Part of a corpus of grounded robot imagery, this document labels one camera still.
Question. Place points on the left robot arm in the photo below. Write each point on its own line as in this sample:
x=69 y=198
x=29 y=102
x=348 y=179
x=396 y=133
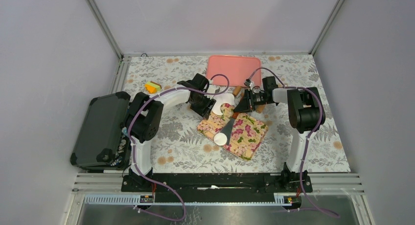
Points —
x=144 y=116

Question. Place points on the floral cutting board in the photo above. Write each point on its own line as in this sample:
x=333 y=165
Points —
x=246 y=135

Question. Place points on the wooden double-ended roller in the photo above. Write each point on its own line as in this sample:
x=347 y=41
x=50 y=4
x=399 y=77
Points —
x=238 y=93

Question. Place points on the metal scraper red handle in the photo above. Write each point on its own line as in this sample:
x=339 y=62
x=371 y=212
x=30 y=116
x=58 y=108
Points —
x=227 y=129

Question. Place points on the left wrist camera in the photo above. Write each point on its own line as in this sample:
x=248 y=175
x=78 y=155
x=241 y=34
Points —
x=214 y=90

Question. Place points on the white dough ball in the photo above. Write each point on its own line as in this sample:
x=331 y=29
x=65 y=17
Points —
x=220 y=100

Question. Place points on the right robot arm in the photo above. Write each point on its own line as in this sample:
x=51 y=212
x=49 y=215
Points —
x=305 y=112

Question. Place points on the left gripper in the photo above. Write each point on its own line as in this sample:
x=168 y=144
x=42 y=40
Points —
x=205 y=110

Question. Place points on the pink plastic tray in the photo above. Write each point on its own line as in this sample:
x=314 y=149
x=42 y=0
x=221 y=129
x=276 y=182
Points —
x=236 y=68

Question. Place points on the round cut dough wrapper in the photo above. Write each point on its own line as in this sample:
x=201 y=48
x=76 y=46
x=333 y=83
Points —
x=220 y=139

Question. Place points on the black case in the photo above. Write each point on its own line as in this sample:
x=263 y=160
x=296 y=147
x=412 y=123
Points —
x=101 y=145

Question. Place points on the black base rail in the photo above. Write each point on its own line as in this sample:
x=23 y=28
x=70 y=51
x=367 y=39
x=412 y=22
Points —
x=217 y=187

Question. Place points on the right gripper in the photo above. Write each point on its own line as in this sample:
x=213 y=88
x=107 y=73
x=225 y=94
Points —
x=243 y=106

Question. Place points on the orange green toy block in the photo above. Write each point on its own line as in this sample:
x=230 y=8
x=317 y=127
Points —
x=152 y=87

